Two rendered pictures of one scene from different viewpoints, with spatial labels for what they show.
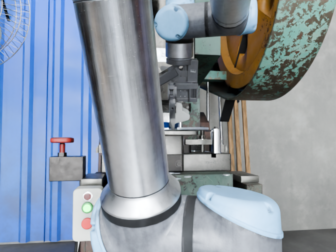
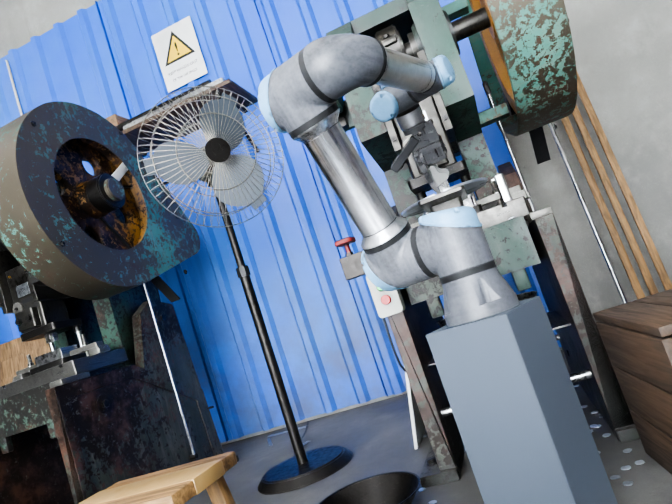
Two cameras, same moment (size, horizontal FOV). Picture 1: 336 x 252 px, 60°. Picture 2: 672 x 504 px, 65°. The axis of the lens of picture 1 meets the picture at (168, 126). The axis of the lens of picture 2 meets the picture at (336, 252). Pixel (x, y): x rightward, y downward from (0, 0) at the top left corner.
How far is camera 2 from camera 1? 78 cm
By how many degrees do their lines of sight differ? 24
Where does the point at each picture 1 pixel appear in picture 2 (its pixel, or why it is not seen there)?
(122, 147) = (355, 206)
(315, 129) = not seen: outside the picture
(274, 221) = (461, 217)
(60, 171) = (352, 268)
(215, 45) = (465, 87)
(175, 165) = not seen: hidden behind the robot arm
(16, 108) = (301, 247)
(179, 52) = (409, 121)
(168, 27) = (382, 112)
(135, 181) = (370, 223)
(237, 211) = (434, 219)
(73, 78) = not seen: hidden behind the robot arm
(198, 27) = (405, 99)
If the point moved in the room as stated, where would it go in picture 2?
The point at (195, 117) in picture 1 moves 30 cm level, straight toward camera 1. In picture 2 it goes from (490, 172) to (468, 166)
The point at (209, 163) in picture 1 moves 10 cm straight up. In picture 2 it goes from (502, 215) to (490, 184)
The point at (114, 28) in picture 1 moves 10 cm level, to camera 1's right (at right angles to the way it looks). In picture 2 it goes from (324, 148) to (368, 127)
